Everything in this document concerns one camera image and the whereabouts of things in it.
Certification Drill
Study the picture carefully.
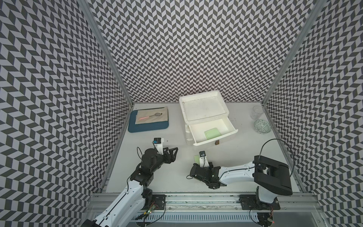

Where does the white three-drawer cabinet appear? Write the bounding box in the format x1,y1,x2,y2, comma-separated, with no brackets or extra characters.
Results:
179,90,229,143

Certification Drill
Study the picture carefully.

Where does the white top drawer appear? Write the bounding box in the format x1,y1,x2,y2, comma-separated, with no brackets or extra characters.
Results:
189,117,238,150

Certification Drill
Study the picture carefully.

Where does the aluminium front rail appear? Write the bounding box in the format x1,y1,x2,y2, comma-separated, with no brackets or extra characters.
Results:
84,193,323,214

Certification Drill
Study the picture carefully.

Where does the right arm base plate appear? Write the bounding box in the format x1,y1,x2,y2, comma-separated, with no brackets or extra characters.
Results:
239,194,281,211

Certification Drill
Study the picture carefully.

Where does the beige folded cloth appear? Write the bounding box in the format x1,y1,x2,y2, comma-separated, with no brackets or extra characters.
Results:
135,107,168,125

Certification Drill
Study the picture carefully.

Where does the pink-handled metal spoon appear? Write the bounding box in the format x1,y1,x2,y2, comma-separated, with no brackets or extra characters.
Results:
139,113,162,121

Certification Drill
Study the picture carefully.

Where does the green sticky note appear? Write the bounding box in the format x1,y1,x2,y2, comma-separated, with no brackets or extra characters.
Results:
194,155,200,165
204,128,222,140

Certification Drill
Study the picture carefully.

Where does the clear glass cup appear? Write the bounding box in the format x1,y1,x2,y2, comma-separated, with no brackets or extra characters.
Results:
250,106,264,120

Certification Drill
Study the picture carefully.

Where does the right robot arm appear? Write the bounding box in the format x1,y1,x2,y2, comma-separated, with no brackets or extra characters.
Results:
189,155,293,204

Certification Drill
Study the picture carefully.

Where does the blue tray mat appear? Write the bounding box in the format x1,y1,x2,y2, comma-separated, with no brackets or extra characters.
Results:
128,110,169,133

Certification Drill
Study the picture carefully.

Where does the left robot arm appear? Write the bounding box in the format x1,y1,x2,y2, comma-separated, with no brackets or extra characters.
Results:
81,147,178,227

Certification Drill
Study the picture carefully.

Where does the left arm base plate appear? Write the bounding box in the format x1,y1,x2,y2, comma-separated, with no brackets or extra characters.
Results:
141,194,166,210

